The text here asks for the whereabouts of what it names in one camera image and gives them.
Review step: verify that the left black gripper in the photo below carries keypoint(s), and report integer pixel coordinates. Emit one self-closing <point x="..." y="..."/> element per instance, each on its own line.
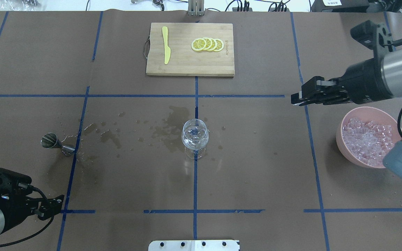
<point x="46" y="206"/>

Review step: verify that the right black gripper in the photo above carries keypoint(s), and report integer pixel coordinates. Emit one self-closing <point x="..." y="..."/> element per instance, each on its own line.
<point x="365" y="81"/>

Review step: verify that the steel jigger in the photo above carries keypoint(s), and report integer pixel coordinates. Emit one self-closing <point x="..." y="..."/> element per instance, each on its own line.
<point x="51" y="141"/>

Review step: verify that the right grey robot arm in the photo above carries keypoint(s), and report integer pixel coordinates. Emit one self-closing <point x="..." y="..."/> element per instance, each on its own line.
<point x="391" y="73"/>

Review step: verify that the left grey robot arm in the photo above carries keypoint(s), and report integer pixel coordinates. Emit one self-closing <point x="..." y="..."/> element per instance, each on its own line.
<point x="14" y="211"/>

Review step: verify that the pile of ice cubes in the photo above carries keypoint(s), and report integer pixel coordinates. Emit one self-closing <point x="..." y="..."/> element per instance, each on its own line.
<point x="369" y="141"/>

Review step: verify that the clear wine glass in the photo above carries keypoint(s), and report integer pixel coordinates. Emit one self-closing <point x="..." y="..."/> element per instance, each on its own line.
<point x="195" y="136"/>

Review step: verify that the pink bowl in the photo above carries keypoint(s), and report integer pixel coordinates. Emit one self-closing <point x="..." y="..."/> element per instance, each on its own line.
<point x="365" y="114"/>

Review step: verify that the lemon slice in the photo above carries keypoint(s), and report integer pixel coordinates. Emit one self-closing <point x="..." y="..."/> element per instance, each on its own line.
<point x="199" y="44"/>
<point x="208" y="44"/>
<point x="219" y="45"/>
<point x="213" y="44"/>

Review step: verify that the bamboo cutting board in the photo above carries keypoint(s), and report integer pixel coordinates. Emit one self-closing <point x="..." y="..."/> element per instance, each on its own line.
<point x="186" y="62"/>

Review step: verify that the yellow plastic knife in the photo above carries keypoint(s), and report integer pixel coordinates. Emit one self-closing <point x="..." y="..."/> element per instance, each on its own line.
<point x="167" y="49"/>

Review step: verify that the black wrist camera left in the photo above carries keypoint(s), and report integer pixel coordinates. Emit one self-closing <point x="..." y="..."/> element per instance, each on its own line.
<point x="14" y="186"/>

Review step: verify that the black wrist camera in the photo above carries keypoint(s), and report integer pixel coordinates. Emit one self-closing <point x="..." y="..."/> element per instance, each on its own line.
<point x="14" y="186"/>
<point x="374" y="36"/>

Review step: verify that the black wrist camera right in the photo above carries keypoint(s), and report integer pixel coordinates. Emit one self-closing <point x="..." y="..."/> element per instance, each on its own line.
<point x="374" y="36"/>

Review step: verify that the aluminium frame post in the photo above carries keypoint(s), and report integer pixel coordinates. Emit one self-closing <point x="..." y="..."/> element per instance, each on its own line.
<point x="196" y="8"/>

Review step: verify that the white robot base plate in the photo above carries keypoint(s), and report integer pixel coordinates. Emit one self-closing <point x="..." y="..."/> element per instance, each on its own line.
<point x="195" y="245"/>

